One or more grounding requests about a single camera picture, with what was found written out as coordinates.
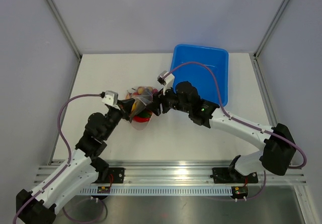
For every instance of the white slotted cable duct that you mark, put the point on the white slotted cable duct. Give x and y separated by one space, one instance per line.
156 191

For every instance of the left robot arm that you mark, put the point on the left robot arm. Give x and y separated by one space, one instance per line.
82 167

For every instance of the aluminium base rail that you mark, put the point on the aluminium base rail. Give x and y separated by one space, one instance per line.
172 173

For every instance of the red toy chili pepper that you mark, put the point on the red toy chili pepper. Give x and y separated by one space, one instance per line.
143 116

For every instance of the aluminium frame post left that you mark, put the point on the aluminium frame post left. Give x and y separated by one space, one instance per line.
62 25

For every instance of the aluminium frame post right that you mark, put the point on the aluminium frame post right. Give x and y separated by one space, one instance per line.
277 17

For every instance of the blue plastic bin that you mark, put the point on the blue plastic bin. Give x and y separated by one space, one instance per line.
212 83

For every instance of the clear zip top bag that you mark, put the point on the clear zip top bag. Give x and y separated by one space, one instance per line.
145 95

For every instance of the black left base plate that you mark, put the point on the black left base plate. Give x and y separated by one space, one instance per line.
116 175

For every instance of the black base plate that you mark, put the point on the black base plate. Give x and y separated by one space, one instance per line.
116 175
222 175

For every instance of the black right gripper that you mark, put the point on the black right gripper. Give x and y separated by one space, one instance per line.
158 99

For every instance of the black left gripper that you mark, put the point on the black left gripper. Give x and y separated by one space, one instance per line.
126 105

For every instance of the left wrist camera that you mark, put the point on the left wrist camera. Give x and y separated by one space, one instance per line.
110 98

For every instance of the aluminium frame post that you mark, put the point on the aluminium frame post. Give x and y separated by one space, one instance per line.
62 25
277 17

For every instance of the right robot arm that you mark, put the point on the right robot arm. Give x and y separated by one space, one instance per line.
275 144

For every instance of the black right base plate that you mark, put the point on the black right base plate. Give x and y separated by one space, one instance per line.
222 175

